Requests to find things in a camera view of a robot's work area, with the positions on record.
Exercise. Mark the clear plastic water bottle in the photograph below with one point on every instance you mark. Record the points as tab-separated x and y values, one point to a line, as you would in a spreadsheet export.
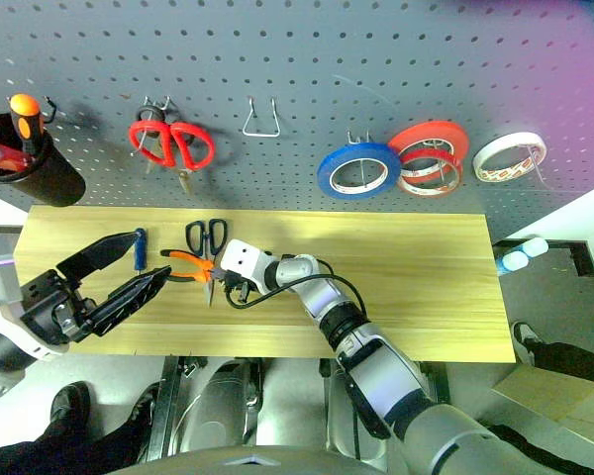
512	261
534	247

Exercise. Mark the white printed tape roll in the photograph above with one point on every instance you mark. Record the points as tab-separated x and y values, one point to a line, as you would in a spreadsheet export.
479	163

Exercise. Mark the tan flat cardboard box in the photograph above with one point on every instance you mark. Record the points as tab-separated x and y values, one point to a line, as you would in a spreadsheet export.
549	396

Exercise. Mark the orange and black screwdriver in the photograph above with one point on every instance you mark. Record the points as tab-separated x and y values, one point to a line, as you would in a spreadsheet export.
25	119

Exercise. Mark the clear tape peg hook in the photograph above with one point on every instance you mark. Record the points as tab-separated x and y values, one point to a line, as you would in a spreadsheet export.
537	165

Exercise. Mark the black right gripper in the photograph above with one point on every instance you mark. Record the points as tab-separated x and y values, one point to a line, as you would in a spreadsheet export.
237	291

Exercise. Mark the person in black trousers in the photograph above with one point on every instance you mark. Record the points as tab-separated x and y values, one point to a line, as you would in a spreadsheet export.
54	450
569	358

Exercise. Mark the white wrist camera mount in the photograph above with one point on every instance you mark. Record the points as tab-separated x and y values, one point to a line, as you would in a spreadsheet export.
252	269
34	349

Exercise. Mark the small red tape roll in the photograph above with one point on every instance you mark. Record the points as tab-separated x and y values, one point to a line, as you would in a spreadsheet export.
425	192

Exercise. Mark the large red tape roll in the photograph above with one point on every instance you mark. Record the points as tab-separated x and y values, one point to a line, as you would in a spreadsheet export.
425	131

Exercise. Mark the black and blue scissors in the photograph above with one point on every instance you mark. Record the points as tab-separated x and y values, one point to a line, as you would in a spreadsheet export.
208	250

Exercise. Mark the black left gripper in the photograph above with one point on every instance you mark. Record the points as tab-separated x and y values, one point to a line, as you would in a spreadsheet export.
54	307

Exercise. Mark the black cup holder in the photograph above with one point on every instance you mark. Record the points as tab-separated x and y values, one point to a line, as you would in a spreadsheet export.
54	183

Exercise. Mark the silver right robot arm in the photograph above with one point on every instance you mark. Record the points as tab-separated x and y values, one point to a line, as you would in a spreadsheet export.
376	356

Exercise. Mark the small metal peg hook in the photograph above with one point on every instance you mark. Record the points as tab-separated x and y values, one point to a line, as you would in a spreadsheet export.
364	170

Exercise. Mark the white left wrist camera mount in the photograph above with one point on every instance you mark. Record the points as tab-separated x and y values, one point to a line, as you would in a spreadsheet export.
34	349

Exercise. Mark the blue tape roll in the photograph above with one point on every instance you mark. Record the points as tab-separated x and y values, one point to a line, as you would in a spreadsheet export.
326	168

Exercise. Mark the grey robot torso cover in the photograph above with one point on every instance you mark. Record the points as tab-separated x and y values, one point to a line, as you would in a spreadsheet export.
203	465

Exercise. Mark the metal double peg hook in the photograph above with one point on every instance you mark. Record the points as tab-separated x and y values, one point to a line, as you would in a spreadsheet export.
166	102

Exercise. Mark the white panel with black edge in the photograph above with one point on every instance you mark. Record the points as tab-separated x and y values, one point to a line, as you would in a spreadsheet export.
574	222

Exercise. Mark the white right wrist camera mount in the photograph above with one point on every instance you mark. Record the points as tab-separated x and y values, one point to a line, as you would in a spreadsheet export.
252	269

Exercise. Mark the red utility knife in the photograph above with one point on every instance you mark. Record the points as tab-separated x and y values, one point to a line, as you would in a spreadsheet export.
5	157

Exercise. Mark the grey pegboard panel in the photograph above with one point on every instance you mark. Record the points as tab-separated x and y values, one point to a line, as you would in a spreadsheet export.
297	59

